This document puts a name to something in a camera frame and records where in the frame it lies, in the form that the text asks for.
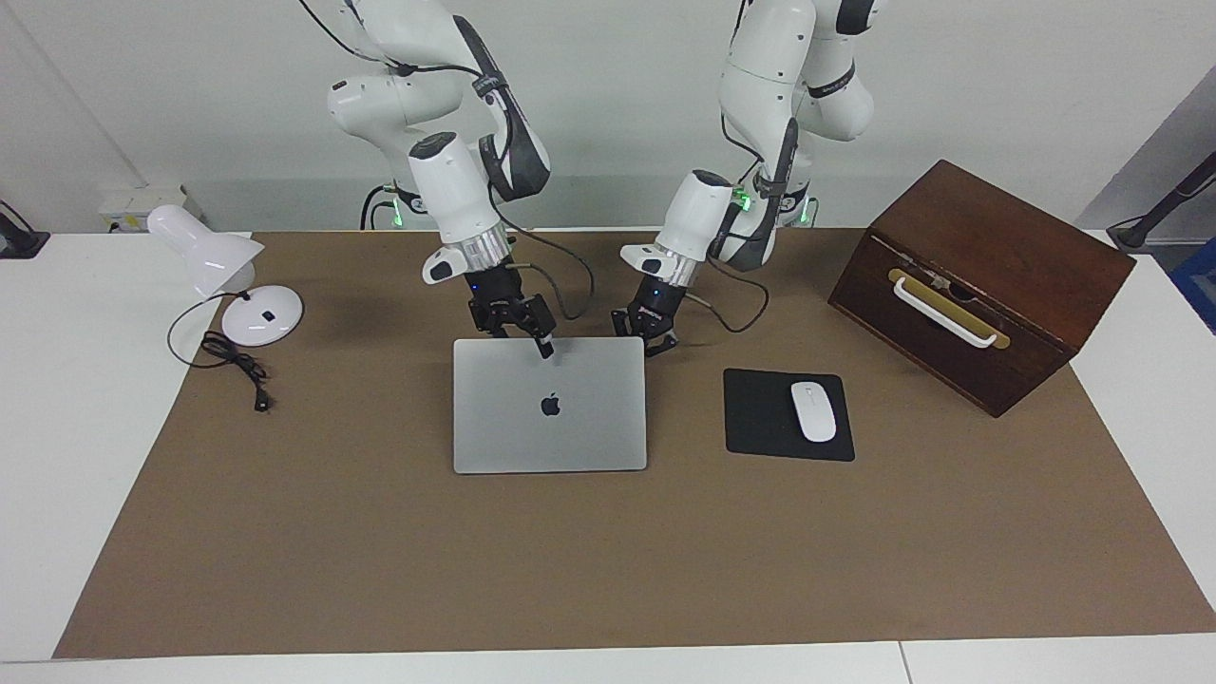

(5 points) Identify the white computer mouse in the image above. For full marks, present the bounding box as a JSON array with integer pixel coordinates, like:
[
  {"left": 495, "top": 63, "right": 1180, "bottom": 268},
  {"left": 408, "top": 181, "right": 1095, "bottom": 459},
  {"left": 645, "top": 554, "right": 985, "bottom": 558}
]
[{"left": 789, "top": 380, "right": 839, "bottom": 445}]

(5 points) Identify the black stand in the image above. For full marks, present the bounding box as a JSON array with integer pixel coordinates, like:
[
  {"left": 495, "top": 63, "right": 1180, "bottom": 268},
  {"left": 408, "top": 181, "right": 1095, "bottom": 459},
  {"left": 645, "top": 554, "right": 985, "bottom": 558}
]
[
  {"left": 0, "top": 199, "right": 51, "bottom": 260},
  {"left": 1106, "top": 150, "right": 1216, "bottom": 254}
]

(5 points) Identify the white desk lamp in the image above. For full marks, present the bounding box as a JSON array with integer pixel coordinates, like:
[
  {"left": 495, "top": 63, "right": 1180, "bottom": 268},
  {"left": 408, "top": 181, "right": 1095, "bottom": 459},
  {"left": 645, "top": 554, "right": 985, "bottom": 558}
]
[{"left": 146, "top": 203, "right": 306, "bottom": 349}]

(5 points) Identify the blue crate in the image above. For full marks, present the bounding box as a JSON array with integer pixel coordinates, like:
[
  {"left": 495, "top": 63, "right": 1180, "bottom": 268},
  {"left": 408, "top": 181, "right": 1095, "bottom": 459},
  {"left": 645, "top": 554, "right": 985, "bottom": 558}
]
[{"left": 1169, "top": 237, "right": 1216, "bottom": 335}]

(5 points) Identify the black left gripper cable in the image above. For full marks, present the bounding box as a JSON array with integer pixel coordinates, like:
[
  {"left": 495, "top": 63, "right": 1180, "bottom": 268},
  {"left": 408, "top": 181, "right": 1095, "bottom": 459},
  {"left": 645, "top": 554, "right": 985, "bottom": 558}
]
[{"left": 688, "top": 251, "right": 771, "bottom": 334}]

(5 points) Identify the brass handle plate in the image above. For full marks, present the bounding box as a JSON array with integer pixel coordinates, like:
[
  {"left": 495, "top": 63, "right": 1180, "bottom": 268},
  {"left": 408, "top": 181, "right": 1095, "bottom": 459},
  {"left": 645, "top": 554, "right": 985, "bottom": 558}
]
[{"left": 886, "top": 267, "right": 1012, "bottom": 352}]

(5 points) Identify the black mouse pad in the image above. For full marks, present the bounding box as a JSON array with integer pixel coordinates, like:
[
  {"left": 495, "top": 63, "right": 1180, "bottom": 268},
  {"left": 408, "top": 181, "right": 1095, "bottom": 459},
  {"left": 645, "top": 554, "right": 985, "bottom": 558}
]
[{"left": 722, "top": 368, "right": 857, "bottom": 464}]

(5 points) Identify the silver grey laptop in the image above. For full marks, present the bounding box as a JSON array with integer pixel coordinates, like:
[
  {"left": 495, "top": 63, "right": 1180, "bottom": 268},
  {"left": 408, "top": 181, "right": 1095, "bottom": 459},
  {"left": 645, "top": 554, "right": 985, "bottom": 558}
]
[{"left": 451, "top": 335, "right": 650, "bottom": 476}]

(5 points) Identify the white wall socket box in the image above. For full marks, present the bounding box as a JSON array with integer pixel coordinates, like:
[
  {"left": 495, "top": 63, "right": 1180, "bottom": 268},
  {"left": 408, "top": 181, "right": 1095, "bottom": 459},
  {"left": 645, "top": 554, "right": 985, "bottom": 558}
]
[{"left": 97, "top": 184, "right": 187, "bottom": 233}]

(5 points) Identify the white box handle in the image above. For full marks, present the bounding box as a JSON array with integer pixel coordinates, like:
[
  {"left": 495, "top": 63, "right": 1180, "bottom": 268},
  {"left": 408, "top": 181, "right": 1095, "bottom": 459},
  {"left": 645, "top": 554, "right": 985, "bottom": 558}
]
[{"left": 892, "top": 275, "right": 999, "bottom": 349}]

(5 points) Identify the brown table mat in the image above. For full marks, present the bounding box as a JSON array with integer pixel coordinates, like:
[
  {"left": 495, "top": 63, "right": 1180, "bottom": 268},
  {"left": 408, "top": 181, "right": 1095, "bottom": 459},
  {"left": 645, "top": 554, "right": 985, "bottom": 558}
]
[{"left": 51, "top": 227, "right": 1216, "bottom": 660}]

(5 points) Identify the dark brown wooden box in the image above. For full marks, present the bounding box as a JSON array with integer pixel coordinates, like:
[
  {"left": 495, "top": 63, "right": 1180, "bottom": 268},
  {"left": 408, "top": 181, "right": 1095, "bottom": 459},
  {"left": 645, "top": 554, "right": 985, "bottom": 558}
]
[{"left": 826, "top": 158, "right": 1138, "bottom": 420}]

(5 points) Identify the black lamp power cable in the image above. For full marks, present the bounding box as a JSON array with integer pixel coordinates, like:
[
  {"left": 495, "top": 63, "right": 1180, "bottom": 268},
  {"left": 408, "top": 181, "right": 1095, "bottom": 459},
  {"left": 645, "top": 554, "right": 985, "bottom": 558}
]
[{"left": 167, "top": 293, "right": 274, "bottom": 415}]

